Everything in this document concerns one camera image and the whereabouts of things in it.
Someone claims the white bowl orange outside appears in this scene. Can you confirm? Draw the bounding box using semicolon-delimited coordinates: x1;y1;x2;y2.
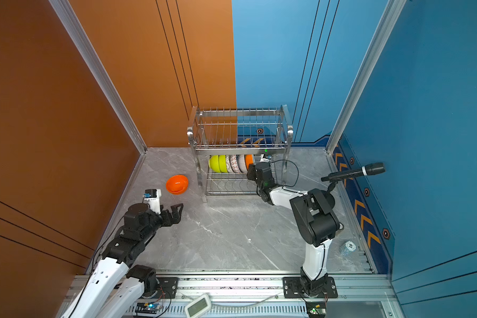
245;154;254;170

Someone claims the black microphone on stand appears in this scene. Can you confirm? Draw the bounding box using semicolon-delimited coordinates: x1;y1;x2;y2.
321;162;386;185

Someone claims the orange plastic bowl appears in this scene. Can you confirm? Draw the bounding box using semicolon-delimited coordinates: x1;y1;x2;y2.
166;174;189;195

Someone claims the stainless steel dish rack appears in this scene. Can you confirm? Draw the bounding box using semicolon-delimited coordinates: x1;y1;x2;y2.
187;105;294;201

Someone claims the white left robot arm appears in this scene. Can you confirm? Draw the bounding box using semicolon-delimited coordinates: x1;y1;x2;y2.
62;203;184;317

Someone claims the green circuit board left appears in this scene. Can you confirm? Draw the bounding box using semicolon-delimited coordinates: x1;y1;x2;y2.
134;302;163;315

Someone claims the blue poker chip stack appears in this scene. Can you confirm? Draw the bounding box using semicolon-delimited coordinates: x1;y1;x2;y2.
339;241;357;256

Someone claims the pink striped ceramic bowl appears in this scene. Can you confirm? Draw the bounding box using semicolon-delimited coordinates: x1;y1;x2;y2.
237;154;247;173

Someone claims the aluminium corner post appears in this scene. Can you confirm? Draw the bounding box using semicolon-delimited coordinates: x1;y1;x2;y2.
49;0;147;155
325;0;407;154

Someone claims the white maroon patterned bowl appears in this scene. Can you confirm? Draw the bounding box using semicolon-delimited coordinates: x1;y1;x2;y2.
225;155;233;174

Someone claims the blue triangle patterned bowl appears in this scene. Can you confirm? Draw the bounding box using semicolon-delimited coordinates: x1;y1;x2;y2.
229;155;241;174

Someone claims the lime green bowl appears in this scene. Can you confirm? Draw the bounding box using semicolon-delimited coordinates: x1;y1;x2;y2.
218;155;228;173
209;155;221;173

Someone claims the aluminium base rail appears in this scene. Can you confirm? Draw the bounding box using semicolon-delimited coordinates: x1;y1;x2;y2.
123;271;404;317

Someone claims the aluminium corner post left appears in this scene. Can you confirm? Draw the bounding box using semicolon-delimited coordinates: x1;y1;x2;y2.
49;0;147;155

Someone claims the circuit board right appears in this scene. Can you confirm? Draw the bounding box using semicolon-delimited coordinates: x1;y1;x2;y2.
306;302;327;318

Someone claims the white handheld timer device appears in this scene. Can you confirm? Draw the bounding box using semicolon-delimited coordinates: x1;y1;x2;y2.
184;294;212;318

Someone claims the aluminium corner post right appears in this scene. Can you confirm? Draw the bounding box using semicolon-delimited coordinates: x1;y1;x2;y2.
325;0;407;154

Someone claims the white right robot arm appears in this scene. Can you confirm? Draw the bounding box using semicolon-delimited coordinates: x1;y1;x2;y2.
247;162;342;298

